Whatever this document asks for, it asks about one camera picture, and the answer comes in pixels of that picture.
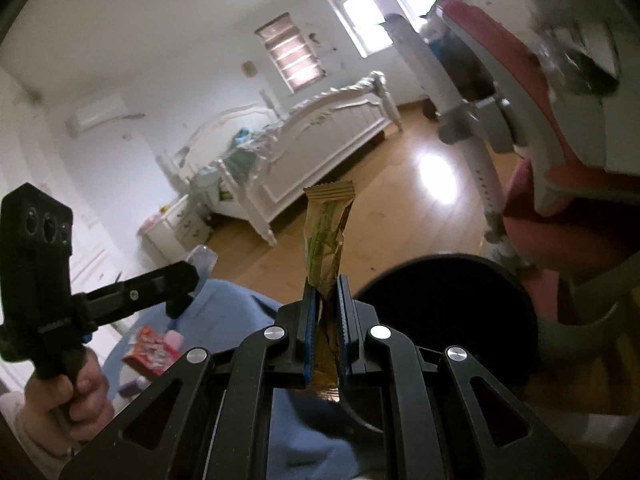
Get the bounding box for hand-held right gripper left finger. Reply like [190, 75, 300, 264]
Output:
[59, 280, 321, 480]

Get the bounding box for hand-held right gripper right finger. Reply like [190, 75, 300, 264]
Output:
[336, 274, 591, 480]

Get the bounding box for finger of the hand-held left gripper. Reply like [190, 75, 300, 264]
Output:
[85, 261, 201, 332]

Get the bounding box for clear plastic wrapper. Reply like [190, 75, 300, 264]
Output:
[187, 245, 218, 286]

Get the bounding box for gold and green snack wrapper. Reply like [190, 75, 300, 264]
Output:
[302, 181, 355, 403]

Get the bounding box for black trash bin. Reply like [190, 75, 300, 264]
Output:
[352, 254, 540, 433]

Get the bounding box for person's left forearm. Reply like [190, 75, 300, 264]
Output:
[0, 390, 76, 480]

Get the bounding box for person's left hand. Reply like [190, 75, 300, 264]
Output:
[22, 345, 116, 456]

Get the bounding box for white wardrobe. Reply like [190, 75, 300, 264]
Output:
[0, 65, 161, 401]

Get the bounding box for white nightstand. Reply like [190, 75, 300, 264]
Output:
[140, 195, 213, 266]

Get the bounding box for red snack packet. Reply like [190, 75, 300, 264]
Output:
[122, 326, 183, 378]

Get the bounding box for blue tablecloth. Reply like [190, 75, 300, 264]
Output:
[100, 280, 361, 480]

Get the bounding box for white air conditioner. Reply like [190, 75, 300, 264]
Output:
[66, 92, 146, 136]

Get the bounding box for white bed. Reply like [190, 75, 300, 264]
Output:
[157, 71, 403, 247]

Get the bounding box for rumpled bedding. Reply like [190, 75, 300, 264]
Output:
[190, 72, 386, 196]

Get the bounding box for window with striped blind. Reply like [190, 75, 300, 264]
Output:
[255, 12, 326, 93]

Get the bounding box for pile of clothes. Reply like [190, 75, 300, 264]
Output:
[422, 0, 496, 121]

